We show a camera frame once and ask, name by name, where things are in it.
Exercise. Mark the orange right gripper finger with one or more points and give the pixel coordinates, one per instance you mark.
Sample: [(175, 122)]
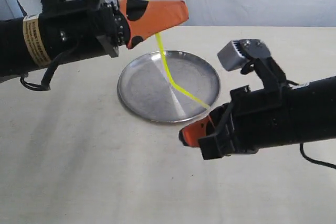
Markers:
[(190, 134)]

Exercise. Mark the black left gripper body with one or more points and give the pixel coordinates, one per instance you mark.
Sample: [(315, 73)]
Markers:
[(92, 28)]

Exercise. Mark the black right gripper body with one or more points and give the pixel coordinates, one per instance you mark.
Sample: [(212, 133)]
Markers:
[(251, 121)]

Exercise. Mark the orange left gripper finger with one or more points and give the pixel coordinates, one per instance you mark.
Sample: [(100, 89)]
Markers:
[(146, 18)]

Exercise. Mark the yellow-green flexible strip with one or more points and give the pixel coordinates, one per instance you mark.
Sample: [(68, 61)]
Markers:
[(170, 78)]

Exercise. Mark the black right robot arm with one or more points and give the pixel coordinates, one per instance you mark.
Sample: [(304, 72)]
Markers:
[(311, 108)]

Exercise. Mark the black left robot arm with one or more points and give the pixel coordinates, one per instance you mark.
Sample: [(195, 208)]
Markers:
[(22, 47)]

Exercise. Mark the round silver metal plate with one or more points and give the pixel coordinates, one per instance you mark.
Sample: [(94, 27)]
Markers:
[(143, 87)]

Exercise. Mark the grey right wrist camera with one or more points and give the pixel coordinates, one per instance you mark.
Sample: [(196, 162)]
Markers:
[(237, 53)]

